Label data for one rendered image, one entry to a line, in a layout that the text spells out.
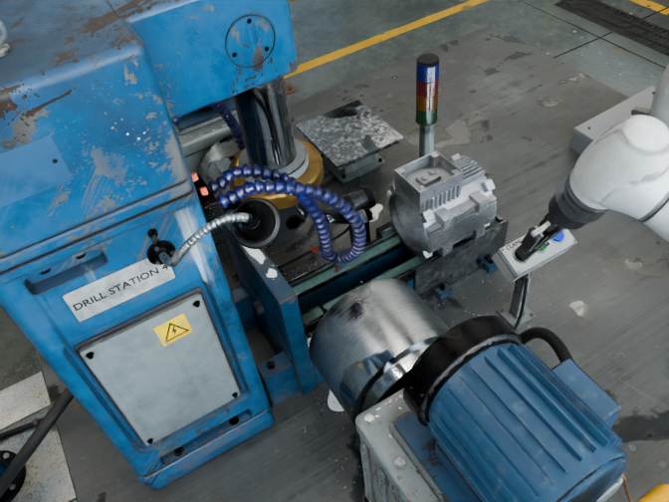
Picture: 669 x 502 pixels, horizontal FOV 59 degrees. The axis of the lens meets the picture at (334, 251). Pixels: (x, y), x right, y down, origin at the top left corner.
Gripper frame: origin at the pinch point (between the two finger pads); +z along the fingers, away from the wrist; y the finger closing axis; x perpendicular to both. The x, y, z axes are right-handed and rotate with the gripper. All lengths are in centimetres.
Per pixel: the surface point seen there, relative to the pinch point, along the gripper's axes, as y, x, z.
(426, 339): 33.3, 6.6, -9.1
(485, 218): -5.7, -13.6, 16.2
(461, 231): 1.6, -13.4, 16.1
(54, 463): 116, -24, 85
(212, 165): 45, -58, 22
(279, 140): 41, -34, -19
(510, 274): 3.4, 2.1, 6.2
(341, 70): -99, -192, 204
